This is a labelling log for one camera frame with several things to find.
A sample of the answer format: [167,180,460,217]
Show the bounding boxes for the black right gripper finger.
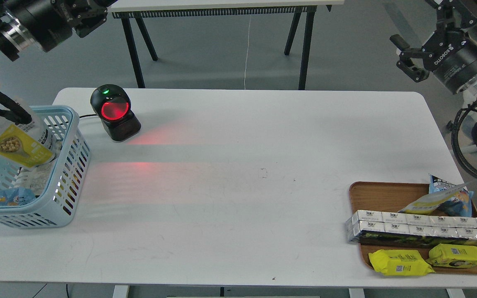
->
[390,34,431,82]
[425,0,477,36]

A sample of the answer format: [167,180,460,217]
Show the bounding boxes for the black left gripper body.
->
[5,0,79,53]

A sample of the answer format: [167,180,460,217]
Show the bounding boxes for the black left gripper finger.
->
[75,0,116,38]

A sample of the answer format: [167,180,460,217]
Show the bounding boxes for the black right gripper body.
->
[421,28,477,94]

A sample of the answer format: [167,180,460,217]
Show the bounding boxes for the yellow white nut snack pouch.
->
[0,97,58,168]

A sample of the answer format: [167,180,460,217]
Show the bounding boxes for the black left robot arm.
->
[0,0,114,124]

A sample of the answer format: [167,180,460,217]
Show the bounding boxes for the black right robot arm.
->
[390,0,477,179]

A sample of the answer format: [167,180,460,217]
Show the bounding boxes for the blue snack bag on tray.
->
[429,174,474,217]

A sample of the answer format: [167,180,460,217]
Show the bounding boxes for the white snack packet in basket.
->
[12,143,61,197]

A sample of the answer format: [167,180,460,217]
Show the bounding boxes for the blue snack packet in basket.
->
[0,187,36,206]

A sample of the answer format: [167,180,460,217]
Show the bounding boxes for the light blue plastic basket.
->
[0,106,91,229]

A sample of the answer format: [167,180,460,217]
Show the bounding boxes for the yellow snack packet right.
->
[426,243,477,268]

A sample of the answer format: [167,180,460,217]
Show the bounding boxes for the yellow snack packet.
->
[369,250,435,276]
[426,243,477,268]

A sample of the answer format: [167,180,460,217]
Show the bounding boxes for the yellow snack packet left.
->
[369,250,435,276]

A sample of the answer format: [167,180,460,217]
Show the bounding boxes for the black barcode scanner red window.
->
[90,84,141,142]

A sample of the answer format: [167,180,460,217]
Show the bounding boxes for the background table black legs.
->
[108,0,345,91]

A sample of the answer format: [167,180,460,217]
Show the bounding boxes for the brown wooden tray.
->
[349,181,477,276]

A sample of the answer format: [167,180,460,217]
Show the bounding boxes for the silver wrapped carton multipack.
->
[344,210,477,248]

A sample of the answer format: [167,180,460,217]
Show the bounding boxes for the white hanging cable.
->
[243,16,251,90]

